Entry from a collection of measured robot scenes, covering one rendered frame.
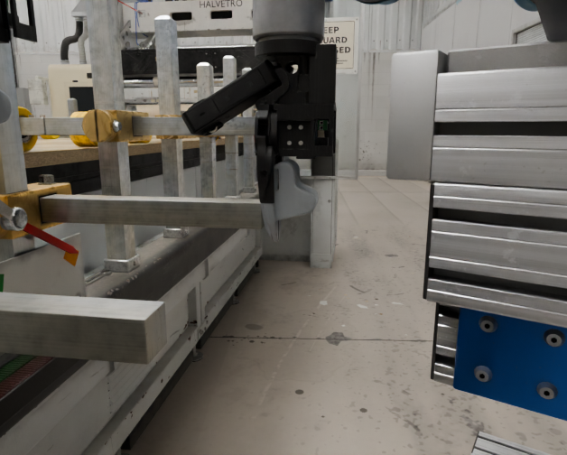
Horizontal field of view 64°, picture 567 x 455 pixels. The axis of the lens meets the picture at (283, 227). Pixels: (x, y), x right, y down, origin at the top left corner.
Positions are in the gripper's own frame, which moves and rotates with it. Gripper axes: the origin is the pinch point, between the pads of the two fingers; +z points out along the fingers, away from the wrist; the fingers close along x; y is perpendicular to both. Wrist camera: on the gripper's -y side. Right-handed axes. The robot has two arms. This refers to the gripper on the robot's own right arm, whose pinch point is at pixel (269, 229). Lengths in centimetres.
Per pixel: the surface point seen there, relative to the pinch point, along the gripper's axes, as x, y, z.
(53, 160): 31, -48, -5
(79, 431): 37, -54, 60
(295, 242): 263, -30, 68
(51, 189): 1.0, -27.8, -4.0
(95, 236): 46, -50, 13
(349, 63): 247, 5, -51
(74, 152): 38, -48, -7
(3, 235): -6.8, -28.7, 0.1
